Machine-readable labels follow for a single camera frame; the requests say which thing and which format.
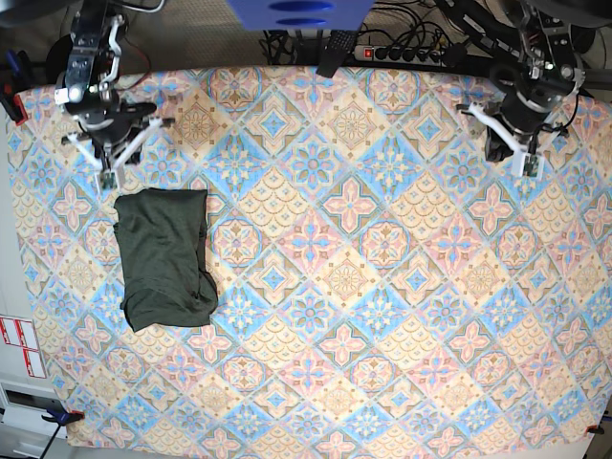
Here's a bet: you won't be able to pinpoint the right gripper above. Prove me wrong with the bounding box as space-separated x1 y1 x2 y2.
55 1 175 172

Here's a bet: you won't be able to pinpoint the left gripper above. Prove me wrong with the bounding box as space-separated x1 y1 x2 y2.
455 7 583 165

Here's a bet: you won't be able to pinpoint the dark green long-sleeve shirt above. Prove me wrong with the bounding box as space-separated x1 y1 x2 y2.
114 188 219 332

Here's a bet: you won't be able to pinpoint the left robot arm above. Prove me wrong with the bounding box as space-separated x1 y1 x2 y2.
436 1 611 166

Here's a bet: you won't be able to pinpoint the black round stool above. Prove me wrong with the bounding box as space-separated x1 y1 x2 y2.
45 34 73 84

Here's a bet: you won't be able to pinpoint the white power strip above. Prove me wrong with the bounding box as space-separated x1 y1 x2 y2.
353 45 444 66

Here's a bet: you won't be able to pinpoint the blue orange clamp upper left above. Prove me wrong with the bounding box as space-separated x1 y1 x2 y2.
1 50 28 126

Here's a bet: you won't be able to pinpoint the blue orange clamp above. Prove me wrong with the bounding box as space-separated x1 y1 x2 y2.
41 409 85 426
1 50 28 126

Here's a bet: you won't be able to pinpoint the black remote control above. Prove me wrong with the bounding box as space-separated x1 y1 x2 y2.
317 30 358 78

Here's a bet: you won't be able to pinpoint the blue box overhead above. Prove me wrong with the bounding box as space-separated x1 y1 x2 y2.
228 0 374 31

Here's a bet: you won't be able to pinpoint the colourful patterned tablecloth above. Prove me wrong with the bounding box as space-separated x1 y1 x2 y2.
5 67 611 458

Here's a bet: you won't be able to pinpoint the red white labels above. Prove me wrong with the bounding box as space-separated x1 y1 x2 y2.
1 316 47 379

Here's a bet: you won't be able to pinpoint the blue orange clamp lower left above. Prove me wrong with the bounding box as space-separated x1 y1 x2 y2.
41 409 85 426

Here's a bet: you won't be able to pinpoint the orange clamp lower right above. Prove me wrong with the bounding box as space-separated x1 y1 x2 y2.
586 426 605 435

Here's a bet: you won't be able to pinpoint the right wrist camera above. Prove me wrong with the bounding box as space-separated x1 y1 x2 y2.
98 170 119 191

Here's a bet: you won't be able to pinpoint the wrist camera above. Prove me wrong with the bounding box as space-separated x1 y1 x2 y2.
519 154 544 181
98 170 119 191

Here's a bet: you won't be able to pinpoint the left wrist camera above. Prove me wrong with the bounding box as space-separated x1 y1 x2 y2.
519 154 544 181

